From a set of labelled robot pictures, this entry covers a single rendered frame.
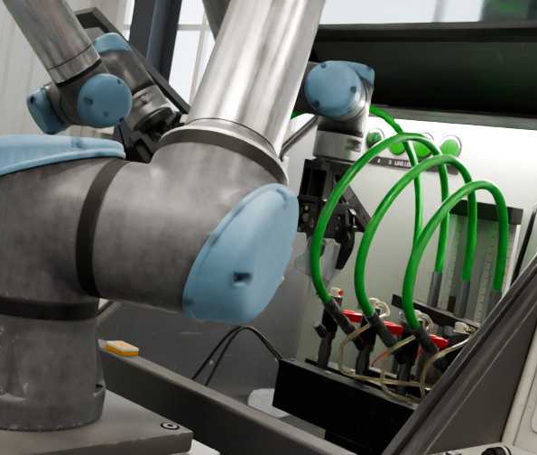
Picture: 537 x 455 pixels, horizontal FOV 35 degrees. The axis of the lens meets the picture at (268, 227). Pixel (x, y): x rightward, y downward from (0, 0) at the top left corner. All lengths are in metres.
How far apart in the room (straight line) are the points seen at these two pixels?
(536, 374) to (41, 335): 0.70
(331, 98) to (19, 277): 0.62
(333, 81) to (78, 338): 0.61
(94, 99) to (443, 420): 0.63
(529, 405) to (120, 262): 0.68
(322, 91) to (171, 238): 0.60
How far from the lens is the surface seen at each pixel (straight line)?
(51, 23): 1.22
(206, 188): 0.65
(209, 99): 0.72
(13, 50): 8.47
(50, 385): 0.70
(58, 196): 0.68
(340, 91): 1.19
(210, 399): 1.22
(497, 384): 1.15
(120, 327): 1.51
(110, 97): 1.22
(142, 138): 1.38
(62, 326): 0.71
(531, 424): 1.17
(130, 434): 0.72
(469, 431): 1.12
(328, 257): 1.33
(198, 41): 7.77
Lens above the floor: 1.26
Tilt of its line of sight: 3 degrees down
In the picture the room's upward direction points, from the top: 10 degrees clockwise
